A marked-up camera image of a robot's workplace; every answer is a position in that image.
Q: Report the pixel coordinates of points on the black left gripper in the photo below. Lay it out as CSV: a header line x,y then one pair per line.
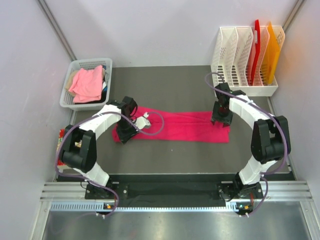
x,y
124,137

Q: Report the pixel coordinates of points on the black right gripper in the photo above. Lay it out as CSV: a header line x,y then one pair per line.
x,y
226,121

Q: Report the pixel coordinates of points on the magenta t shirt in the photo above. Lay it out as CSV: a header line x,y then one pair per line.
x,y
194,126

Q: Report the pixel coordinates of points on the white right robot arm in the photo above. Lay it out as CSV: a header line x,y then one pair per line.
x,y
270,140

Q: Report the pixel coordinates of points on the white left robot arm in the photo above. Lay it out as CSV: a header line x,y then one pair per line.
x,y
79,148

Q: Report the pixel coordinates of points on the light pink t shirt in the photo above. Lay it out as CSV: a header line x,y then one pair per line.
x,y
87,85

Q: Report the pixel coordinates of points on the white file organiser rack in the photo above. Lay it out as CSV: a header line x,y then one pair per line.
x,y
230,60

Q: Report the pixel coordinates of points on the red and green book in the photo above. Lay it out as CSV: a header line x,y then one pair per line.
x,y
60,165

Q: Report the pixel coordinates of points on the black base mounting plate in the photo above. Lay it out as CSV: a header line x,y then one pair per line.
x,y
164,190

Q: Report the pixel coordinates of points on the white plastic laundry basket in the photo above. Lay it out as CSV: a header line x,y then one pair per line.
x,y
89,64

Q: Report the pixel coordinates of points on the beige cloth in basket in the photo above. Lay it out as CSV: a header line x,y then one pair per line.
x,y
70,82

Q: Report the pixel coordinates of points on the orange plastic folder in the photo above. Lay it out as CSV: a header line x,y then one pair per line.
x,y
271,57

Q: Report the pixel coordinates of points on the red plastic folder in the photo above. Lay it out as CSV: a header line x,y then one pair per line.
x,y
254,53

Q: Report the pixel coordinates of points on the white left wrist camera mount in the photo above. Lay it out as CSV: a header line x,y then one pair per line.
x,y
143,122

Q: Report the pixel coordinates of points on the grey slotted cable duct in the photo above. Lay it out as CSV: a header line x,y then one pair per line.
x,y
101,207

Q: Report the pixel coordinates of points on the aluminium frame rail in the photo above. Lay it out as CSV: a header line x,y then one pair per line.
x,y
278,191

